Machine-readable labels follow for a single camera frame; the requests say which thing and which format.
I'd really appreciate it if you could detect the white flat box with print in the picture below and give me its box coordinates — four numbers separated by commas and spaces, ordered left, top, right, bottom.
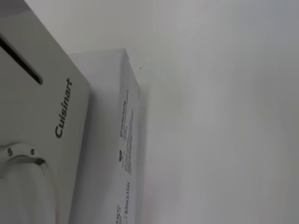
67, 49, 142, 224

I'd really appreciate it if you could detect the steel two-slot toaster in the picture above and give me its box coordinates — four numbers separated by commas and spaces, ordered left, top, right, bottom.
0, 12, 92, 224

